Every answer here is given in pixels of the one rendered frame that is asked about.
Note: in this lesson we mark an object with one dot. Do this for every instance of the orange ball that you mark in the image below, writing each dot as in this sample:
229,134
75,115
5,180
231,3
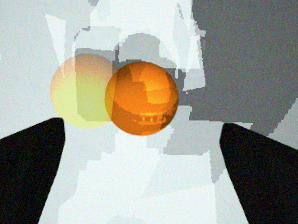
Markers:
145,98

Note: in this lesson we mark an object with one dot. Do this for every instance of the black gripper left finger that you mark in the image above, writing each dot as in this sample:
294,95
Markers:
29,161

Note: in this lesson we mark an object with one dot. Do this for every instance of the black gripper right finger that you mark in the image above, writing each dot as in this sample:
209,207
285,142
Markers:
264,173

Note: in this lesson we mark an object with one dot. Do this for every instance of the translucent pale yellow sphere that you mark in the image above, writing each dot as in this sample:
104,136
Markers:
82,90

